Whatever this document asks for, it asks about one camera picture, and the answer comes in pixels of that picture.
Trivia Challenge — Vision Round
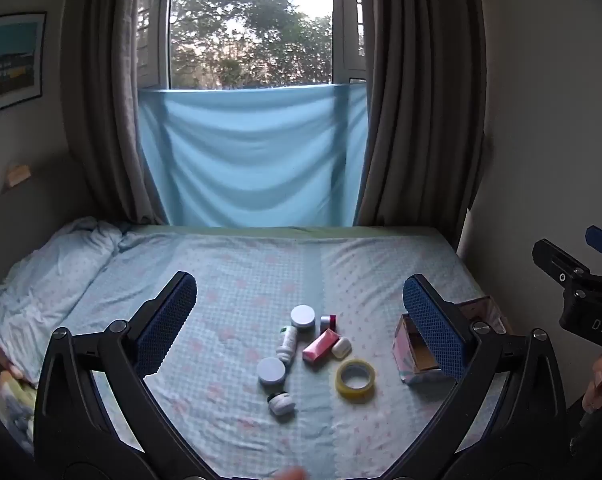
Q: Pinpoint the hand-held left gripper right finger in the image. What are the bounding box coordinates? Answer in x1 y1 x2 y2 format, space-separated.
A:
386 274 572 480

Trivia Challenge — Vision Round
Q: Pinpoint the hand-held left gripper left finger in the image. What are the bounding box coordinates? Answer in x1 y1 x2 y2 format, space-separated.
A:
33 271 216 480

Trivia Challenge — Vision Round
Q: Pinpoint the pink cardboard box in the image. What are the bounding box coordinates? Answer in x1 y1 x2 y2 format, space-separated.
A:
392 296 508 386

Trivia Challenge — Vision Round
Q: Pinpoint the round white jar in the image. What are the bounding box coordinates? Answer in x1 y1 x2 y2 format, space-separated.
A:
257 357 287 387
290 305 316 332

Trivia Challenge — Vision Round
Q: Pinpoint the person's right hand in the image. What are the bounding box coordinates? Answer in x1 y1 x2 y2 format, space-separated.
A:
582 350 602 414

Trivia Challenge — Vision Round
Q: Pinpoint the checked bow-print bed sheet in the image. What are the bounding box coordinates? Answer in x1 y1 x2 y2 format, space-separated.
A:
11 230 486 480

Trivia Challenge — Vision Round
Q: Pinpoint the yellow tape roll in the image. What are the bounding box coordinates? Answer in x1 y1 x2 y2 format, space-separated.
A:
335 359 376 401

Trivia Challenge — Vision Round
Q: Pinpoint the pink rectangular box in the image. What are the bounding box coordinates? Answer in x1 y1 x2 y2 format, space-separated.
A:
301 329 340 365

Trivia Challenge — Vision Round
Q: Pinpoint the white bottle green label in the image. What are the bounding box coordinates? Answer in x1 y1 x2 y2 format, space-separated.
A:
275 326 299 363

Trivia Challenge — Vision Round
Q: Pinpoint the crumpled light blue quilt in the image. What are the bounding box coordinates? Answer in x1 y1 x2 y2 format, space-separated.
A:
0 217 128 386

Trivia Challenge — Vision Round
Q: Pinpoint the small white jar dark cap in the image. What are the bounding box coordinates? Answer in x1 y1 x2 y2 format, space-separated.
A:
267 391 296 415

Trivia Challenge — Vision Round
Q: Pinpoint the yellow patterned cloth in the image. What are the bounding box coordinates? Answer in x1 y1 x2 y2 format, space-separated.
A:
0 370 38 457

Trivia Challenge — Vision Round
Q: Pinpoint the light blue hanging cloth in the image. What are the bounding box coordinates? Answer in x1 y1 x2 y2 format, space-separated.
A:
137 82 369 227

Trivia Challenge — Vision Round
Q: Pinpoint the grey curtain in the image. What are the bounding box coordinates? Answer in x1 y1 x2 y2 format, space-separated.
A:
61 0 169 226
353 0 488 228

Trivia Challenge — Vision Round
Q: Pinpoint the window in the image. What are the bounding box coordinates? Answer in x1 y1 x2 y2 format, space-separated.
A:
135 0 369 92

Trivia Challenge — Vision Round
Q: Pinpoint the small tan wall object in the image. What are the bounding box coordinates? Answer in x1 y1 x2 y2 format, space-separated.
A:
7 162 32 190

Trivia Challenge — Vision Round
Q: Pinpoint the wall poster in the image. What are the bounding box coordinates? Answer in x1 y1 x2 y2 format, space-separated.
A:
0 11 48 120

